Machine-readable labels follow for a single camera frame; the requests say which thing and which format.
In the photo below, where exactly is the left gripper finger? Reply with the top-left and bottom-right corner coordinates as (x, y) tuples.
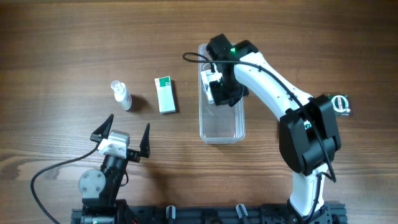
(90, 114), (114, 143)
(139, 123), (150, 158)

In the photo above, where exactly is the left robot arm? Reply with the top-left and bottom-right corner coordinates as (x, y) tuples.
(70, 114), (150, 224)

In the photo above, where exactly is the white spray bottle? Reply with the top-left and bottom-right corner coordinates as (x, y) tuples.
(111, 80), (132, 111)

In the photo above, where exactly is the clear plastic container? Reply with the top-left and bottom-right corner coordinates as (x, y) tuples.
(198, 63), (246, 144)

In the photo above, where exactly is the dark green small box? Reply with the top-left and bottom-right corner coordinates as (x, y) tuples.
(328, 95), (352, 116)

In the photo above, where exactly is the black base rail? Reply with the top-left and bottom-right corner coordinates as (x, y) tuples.
(70, 202), (348, 224)

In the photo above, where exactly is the white green Panadol box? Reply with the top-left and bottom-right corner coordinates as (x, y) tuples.
(154, 76), (176, 114)

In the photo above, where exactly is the white blue medicine box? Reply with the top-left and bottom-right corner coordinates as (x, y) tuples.
(201, 69), (222, 104)

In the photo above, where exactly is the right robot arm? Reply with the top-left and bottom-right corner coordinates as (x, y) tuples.
(206, 34), (341, 223)

